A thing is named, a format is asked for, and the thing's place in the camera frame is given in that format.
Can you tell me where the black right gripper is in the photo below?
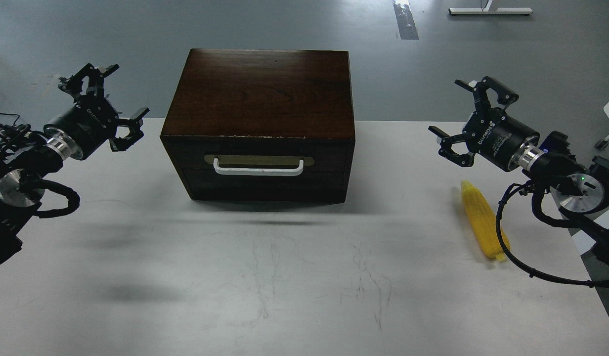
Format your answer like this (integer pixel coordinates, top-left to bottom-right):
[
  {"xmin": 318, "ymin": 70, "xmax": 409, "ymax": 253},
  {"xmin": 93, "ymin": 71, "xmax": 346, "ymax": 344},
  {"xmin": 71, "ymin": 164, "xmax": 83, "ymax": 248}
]
[{"xmin": 428, "ymin": 76, "xmax": 541, "ymax": 173}]

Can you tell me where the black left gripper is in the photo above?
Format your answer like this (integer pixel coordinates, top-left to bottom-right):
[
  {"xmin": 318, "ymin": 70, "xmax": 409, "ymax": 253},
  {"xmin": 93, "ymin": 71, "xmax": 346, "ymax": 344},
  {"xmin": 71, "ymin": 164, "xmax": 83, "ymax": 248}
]
[{"xmin": 43, "ymin": 63, "xmax": 149, "ymax": 160}]

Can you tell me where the wooden drawer with white handle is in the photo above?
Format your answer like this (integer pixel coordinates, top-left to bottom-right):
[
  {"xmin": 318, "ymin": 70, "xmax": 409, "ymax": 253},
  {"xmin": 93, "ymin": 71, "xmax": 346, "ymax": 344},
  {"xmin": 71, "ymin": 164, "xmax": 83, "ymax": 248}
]
[{"xmin": 161, "ymin": 135, "xmax": 355, "ymax": 203}]

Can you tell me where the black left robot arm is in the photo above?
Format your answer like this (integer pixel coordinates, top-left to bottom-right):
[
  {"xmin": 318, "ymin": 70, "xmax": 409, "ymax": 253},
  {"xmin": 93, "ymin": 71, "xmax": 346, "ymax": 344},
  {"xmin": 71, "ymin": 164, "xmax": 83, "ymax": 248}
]
[{"xmin": 0, "ymin": 64, "xmax": 149, "ymax": 266}]

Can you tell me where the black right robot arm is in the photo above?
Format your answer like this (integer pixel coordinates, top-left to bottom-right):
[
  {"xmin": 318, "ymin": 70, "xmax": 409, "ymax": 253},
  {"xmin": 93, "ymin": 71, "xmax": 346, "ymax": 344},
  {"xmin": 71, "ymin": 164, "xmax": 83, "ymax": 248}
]
[{"xmin": 429, "ymin": 76, "xmax": 609, "ymax": 266}]

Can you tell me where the yellow corn cob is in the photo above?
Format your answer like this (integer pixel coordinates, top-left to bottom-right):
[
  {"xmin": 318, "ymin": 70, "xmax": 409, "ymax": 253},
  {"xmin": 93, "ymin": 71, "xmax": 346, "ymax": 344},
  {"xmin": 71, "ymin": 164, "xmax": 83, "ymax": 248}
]
[{"xmin": 460, "ymin": 180, "xmax": 507, "ymax": 261}]

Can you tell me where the white table leg base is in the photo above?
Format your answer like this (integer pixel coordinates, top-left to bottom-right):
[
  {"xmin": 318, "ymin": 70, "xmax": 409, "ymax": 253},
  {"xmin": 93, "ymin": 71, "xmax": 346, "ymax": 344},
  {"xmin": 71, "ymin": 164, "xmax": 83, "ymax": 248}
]
[{"xmin": 448, "ymin": 0, "xmax": 533, "ymax": 16}]

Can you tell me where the dark wooden cabinet box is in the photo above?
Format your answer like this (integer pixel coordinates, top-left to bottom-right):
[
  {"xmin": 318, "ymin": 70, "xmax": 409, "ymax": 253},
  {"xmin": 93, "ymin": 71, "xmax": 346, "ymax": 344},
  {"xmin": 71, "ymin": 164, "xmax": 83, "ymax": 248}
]
[{"xmin": 160, "ymin": 48, "xmax": 356, "ymax": 203}]

